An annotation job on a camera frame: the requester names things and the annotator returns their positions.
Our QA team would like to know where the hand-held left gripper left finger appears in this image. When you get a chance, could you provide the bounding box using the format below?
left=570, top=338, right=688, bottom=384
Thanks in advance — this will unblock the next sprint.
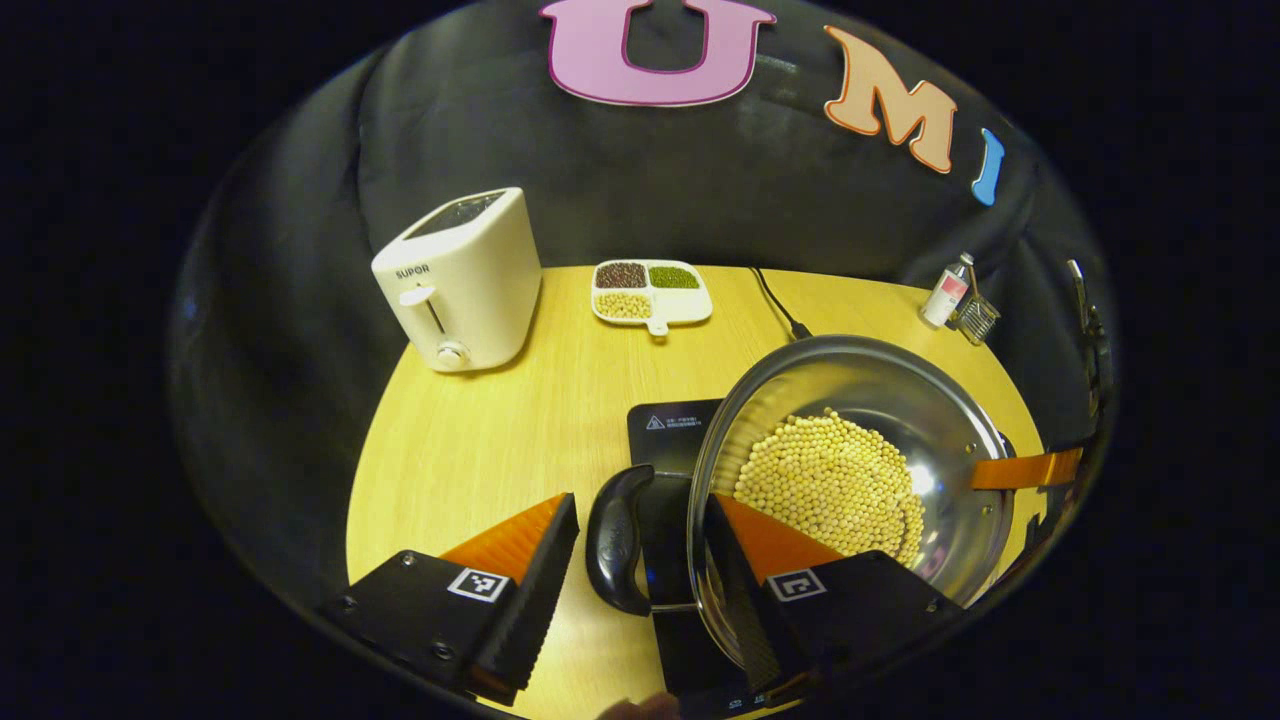
left=320, top=492, right=581, bottom=707

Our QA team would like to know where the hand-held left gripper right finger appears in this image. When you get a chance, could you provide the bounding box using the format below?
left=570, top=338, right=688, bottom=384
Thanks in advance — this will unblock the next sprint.
left=700, top=493, right=966, bottom=706

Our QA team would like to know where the pile of soybeans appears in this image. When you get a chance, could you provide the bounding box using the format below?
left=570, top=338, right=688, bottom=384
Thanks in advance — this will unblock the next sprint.
left=733, top=407, right=926, bottom=569

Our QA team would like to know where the steel pot with black handles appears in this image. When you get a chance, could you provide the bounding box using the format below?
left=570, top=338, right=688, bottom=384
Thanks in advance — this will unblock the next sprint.
left=585, top=335, right=1019, bottom=673

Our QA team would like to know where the black induction cooktop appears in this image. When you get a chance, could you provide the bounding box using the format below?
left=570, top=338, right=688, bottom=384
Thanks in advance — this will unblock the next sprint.
left=627, top=399, right=801, bottom=717

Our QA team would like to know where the dark metal stand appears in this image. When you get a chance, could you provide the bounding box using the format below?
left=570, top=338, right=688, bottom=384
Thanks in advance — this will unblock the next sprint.
left=1066, top=258, right=1109, bottom=421

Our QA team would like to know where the glass jar with sticks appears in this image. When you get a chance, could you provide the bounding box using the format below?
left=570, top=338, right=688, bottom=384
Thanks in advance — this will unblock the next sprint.
left=950, top=290, right=1001, bottom=346

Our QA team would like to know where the small clear bottle pink label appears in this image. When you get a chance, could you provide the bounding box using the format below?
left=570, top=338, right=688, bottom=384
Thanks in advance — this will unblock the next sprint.
left=920, top=252, right=976, bottom=329

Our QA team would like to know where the white toaster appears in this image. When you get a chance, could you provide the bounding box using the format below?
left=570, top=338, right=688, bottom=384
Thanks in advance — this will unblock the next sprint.
left=371, top=187, right=543, bottom=374

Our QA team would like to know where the white divided dish of beans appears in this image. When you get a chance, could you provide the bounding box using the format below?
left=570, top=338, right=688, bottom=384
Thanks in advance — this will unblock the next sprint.
left=590, top=259, right=714, bottom=337

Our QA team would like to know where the black backdrop cloth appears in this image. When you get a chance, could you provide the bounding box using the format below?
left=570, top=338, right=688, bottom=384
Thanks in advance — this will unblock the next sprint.
left=168, top=0, right=1116, bottom=601

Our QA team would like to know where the black power cable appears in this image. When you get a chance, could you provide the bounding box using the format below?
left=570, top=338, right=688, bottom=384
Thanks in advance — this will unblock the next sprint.
left=748, top=266, right=813, bottom=341

